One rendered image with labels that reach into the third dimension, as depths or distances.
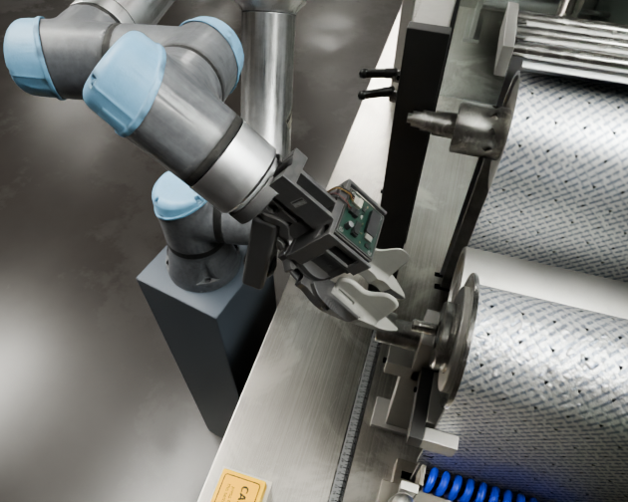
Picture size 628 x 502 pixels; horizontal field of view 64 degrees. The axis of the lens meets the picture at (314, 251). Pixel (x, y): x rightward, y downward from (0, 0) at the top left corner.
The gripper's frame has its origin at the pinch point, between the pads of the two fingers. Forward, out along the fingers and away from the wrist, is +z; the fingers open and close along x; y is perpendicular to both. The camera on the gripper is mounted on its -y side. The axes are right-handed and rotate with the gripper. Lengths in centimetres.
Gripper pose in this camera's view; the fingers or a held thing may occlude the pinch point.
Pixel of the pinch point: (386, 308)
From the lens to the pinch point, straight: 55.3
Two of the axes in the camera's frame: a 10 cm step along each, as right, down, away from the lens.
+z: 7.3, 5.8, 3.7
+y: 6.2, -3.3, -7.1
